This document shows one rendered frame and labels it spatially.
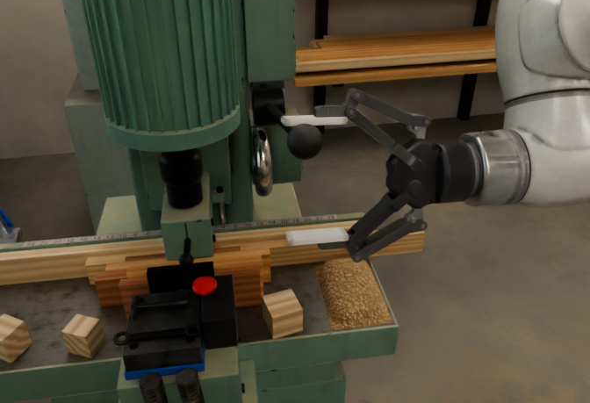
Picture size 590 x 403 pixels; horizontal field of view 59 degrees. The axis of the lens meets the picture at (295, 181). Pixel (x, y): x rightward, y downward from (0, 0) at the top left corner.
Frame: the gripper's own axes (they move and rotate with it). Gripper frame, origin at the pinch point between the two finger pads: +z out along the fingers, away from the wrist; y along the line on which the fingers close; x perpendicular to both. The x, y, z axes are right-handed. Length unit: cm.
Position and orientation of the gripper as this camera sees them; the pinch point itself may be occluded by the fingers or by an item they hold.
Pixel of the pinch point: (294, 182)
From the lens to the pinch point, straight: 59.1
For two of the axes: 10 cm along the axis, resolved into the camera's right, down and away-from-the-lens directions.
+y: -0.3, -9.7, -2.6
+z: -9.9, 0.7, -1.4
